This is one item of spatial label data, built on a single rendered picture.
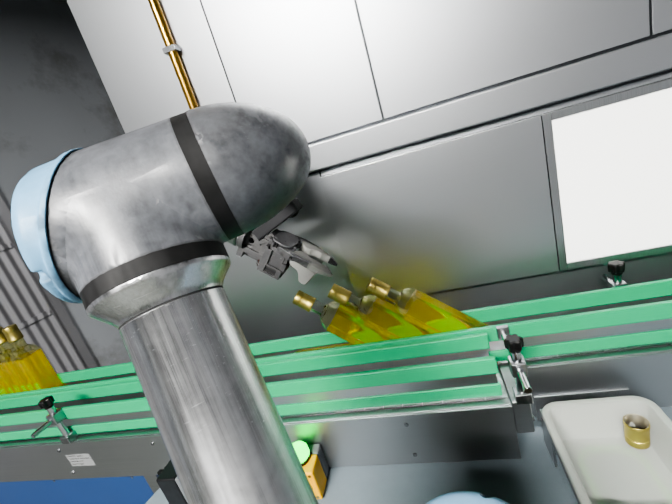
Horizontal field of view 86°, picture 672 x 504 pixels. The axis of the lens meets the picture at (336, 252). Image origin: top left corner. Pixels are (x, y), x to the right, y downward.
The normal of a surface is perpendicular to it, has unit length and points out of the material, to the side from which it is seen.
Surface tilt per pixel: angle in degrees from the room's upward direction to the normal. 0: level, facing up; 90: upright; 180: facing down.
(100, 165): 51
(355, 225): 90
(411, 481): 0
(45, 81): 90
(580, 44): 90
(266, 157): 88
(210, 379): 66
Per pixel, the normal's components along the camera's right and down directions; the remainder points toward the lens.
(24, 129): 0.86, -0.11
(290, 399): -0.19, 0.34
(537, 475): -0.28, -0.92
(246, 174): 0.52, 0.20
